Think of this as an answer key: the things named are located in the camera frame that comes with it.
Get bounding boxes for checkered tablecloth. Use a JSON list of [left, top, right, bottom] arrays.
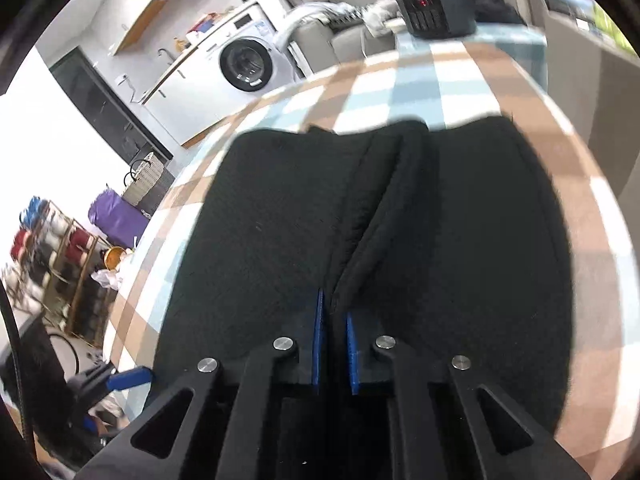
[[103, 41, 639, 479]]

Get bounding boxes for black knit sweater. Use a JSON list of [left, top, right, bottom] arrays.
[[150, 115, 575, 480]]

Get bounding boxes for light blue blanket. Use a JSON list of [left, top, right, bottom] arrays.
[[273, 1, 366, 52]]

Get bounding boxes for purple bag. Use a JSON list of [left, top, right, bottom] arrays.
[[88, 188, 149, 248]]

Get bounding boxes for shoe rack with shoes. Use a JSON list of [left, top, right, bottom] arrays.
[[2, 196, 115, 348]]

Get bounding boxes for white washing machine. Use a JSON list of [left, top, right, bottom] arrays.
[[196, 3, 299, 112]]

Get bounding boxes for woven laundry basket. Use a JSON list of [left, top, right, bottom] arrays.
[[122, 152, 175, 219]]

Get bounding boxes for white kitchen cabinets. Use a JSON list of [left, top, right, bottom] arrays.
[[144, 49, 233, 145]]

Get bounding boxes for grey sofa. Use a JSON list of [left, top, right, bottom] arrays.
[[288, 6, 396, 75]]

